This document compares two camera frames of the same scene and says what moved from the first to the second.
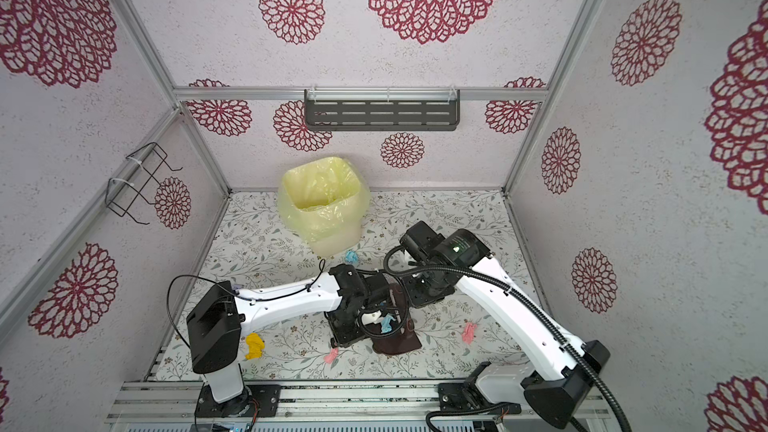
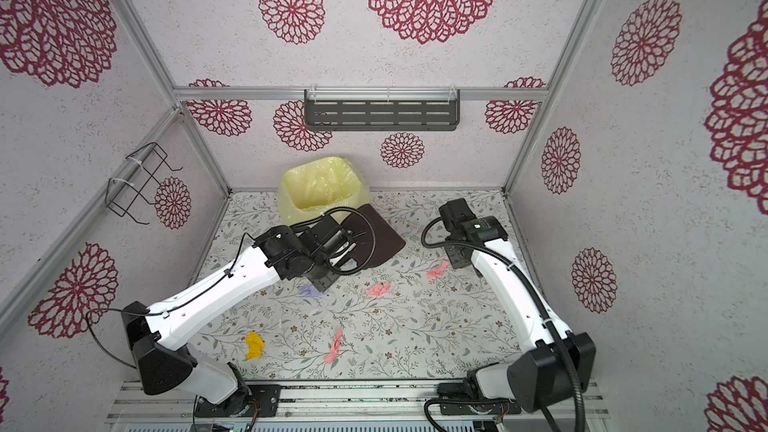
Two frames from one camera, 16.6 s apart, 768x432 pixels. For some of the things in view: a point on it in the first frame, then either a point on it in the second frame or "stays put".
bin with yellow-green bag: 321,202 stays put
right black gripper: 416,299 to 453,262
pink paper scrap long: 333,354 stays put
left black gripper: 344,339 to 325,283
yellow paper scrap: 255,346 stays put
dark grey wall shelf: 382,109 stays put
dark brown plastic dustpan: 388,325 to 376,241
